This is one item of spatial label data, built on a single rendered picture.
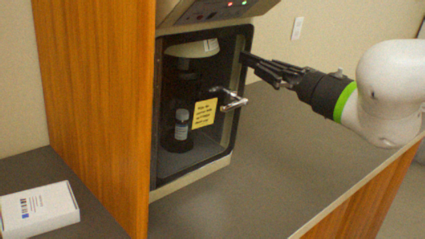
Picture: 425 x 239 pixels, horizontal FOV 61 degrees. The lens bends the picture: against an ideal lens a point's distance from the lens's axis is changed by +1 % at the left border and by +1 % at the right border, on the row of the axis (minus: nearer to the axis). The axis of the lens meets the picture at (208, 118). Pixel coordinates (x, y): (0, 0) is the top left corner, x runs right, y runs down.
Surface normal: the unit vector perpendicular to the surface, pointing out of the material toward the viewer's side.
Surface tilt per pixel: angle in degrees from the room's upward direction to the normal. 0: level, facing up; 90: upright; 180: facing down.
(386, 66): 67
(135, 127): 90
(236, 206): 0
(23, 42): 90
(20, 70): 90
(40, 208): 0
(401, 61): 54
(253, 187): 0
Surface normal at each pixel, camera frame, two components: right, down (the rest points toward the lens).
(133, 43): -0.73, 0.26
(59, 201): 0.11, -0.87
